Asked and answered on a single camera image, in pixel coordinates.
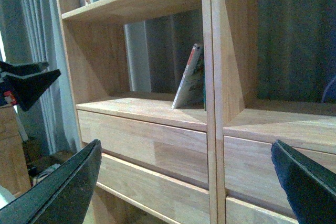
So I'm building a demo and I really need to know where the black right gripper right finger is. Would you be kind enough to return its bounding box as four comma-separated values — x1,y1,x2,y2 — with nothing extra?
271,140,335,223

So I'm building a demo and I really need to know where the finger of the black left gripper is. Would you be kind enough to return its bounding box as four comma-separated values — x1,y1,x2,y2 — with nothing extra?
1,61,61,111

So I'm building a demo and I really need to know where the dark green curtain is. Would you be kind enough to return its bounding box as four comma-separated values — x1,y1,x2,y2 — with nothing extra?
1,0,80,154

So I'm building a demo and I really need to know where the right wooden bookshelf unit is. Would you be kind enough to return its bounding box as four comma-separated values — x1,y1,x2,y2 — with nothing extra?
211,0,335,223

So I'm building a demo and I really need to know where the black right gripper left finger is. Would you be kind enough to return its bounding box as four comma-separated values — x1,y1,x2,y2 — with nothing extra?
1,140,102,223

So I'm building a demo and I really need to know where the thick paperback book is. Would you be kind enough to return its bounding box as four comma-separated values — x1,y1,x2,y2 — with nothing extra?
172,44,205,109

